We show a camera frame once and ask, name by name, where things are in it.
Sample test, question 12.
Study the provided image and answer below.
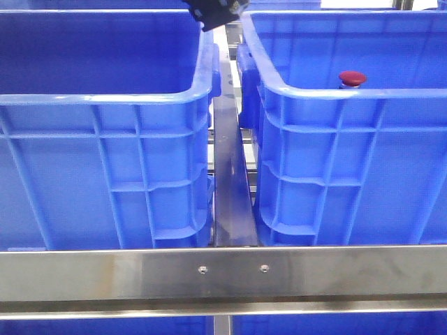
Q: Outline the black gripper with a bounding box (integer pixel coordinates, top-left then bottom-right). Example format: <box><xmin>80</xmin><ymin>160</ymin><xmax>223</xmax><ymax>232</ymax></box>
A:
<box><xmin>184</xmin><ymin>0</ymin><xmax>250</xmax><ymax>32</ymax></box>

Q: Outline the red mushroom push button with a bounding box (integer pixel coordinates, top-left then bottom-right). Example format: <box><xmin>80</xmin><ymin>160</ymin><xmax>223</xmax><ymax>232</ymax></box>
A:
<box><xmin>339</xmin><ymin>70</ymin><xmax>367</xmax><ymax>89</ymax></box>

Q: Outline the blue crate rear centre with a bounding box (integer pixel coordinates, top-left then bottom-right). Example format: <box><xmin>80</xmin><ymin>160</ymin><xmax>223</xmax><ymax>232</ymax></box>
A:
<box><xmin>247</xmin><ymin>0</ymin><xmax>321</xmax><ymax>10</ymax></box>

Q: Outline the blue crate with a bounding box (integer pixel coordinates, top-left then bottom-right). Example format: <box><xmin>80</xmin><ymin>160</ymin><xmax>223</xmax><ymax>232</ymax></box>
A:
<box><xmin>1</xmin><ymin>10</ymin><xmax>221</xmax><ymax>251</ymax></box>
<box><xmin>247</xmin><ymin>0</ymin><xmax>321</xmax><ymax>10</ymax></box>
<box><xmin>237</xmin><ymin>10</ymin><xmax>446</xmax><ymax>246</ymax></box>
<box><xmin>10</xmin><ymin>0</ymin><xmax>188</xmax><ymax>10</ymax></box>

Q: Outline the blue crate front left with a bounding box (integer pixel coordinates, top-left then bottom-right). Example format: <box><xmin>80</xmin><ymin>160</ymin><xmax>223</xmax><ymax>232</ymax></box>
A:
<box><xmin>1</xmin><ymin>10</ymin><xmax>221</xmax><ymax>251</ymax></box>

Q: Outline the blue crate rear left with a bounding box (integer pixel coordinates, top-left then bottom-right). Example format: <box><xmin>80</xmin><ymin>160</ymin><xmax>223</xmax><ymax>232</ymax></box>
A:
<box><xmin>10</xmin><ymin>0</ymin><xmax>188</xmax><ymax>10</ymax></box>

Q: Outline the steel rack centre divider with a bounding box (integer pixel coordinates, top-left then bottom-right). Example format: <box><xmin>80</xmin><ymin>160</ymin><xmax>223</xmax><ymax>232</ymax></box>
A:
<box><xmin>214</xmin><ymin>52</ymin><xmax>258</xmax><ymax>247</ymax></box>

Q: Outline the blue crate front right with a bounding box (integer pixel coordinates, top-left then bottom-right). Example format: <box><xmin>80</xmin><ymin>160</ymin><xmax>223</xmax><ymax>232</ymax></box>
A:
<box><xmin>237</xmin><ymin>10</ymin><xmax>446</xmax><ymax>246</ymax></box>

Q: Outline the steel rack front rail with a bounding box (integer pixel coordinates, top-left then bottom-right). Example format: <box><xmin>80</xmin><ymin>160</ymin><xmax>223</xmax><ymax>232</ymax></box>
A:
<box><xmin>1</xmin><ymin>245</ymin><xmax>446</xmax><ymax>320</ymax></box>

